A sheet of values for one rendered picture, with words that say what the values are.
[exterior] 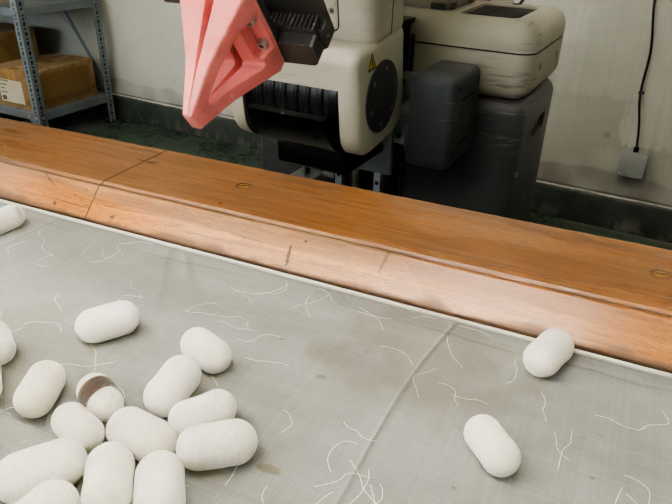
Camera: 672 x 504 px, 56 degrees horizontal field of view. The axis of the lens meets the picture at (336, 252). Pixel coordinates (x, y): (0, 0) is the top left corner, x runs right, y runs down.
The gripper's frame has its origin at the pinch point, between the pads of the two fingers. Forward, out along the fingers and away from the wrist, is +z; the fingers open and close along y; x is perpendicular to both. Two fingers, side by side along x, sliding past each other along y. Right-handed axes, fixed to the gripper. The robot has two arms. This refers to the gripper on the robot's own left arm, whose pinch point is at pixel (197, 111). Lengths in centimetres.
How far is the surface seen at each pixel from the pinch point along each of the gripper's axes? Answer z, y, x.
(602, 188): -96, 25, 178
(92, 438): 18.9, 4.1, -2.1
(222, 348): 12.7, 6.2, 2.5
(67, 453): 19.7, 4.4, -3.8
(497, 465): 14.1, 21.4, 2.2
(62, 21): -134, -230, 169
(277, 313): 9.0, 6.0, 8.1
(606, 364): 6.2, 25.5, 10.6
